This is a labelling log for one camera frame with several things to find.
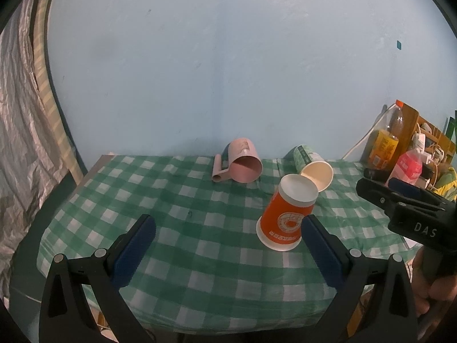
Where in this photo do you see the orange drink bottle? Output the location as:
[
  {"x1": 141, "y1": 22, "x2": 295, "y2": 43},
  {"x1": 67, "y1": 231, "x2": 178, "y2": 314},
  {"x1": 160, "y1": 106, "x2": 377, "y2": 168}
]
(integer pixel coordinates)
[{"x1": 368, "y1": 101, "x2": 406, "y2": 170}]

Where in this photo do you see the green paper cup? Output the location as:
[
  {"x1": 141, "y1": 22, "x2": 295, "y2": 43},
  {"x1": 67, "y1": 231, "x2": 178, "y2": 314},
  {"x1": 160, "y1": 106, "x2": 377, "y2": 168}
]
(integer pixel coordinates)
[{"x1": 293, "y1": 145, "x2": 334, "y2": 190}]

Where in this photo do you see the person's right hand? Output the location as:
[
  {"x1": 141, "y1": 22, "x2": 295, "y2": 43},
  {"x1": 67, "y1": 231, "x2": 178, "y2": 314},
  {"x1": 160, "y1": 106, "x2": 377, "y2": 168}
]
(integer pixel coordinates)
[{"x1": 410, "y1": 246, "x2": 457, "y2": 317}]

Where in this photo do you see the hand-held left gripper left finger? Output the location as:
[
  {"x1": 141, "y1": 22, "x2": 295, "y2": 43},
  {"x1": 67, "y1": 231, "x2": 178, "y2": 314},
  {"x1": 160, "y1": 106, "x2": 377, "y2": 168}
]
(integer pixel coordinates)
[{"x1": 39, "y1": 214, "x2": 157, "y2": 343}]

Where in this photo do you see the white cable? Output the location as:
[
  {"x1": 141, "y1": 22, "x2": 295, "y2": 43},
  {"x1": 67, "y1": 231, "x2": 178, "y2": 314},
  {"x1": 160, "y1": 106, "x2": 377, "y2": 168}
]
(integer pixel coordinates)
[{"x1": 342, "y1": 103, "x2": 397, "y2": 159}]

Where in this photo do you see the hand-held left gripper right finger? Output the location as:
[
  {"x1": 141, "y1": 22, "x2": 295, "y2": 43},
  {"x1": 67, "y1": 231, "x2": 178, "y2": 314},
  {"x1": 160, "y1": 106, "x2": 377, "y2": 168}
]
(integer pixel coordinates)
[{"x1": 301, "y1": 214, "x2": 418, "y2": 343}]

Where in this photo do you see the orange paper cup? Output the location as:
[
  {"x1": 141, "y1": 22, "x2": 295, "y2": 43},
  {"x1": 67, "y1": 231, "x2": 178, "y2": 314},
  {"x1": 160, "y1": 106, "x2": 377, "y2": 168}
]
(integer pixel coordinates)
[{"x1": 256, "y1": 173, "x2": 319, "y2": 252}]

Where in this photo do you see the yellow green bag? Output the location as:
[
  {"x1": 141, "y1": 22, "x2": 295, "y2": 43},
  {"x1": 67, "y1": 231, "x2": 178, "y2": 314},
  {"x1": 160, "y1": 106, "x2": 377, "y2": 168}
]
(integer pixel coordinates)
[{"x1": 434, "y1": 167, "x2": 457, "y2": 201}]

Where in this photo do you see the wooden rack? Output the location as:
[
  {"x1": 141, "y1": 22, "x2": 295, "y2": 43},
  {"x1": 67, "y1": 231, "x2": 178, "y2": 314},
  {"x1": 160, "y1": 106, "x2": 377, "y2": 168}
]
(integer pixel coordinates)
[{"x1": 402, "y1": 103, "x2": 457, "y2": 159}]

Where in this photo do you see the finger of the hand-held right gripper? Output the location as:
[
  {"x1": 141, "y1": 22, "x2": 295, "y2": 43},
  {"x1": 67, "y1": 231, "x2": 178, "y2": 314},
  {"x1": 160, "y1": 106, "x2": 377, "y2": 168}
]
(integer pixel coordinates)
[
  {"x1": 356, "y1": 178, "x2": 402, "y2": 218},
  {"x1": 364, "y1": 168, "x2": 448, "y2": 206}
]

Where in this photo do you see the striped board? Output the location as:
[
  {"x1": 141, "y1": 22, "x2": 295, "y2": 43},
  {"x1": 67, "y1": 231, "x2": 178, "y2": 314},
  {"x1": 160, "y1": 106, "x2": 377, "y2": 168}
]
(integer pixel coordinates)
[{"x1": 30, "y1": 0, "x2": 84, "y2": 183}]

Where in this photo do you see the pink plastic cup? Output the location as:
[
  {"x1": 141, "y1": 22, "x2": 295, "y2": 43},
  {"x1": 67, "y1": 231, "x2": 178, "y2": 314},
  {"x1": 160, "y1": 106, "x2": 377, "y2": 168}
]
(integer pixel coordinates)
[{"x1": 211, "y1": 137, "x2": 264, "y2": 184}]

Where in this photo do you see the pink label plastic bottle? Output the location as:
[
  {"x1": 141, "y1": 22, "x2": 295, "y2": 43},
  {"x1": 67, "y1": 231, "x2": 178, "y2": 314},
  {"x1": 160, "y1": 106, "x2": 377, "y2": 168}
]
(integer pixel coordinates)
[{"x1": 387, "y1": 134, "x2": 427, "y2": 186}]

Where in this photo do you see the green white checked tablecloth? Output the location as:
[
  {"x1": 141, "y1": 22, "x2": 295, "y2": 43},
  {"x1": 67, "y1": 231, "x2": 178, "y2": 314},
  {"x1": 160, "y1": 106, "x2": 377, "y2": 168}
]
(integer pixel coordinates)
[{"x1": 37, "y1": 153, "x2": 422, "y2": 333}]

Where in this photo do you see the silver foil curtain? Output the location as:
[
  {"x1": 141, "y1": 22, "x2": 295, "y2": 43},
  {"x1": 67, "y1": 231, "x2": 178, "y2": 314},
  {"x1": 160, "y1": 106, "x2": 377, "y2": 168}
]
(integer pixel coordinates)
[{"x1": 0, "y1": 0, "x2": 77, "y2": 301}]

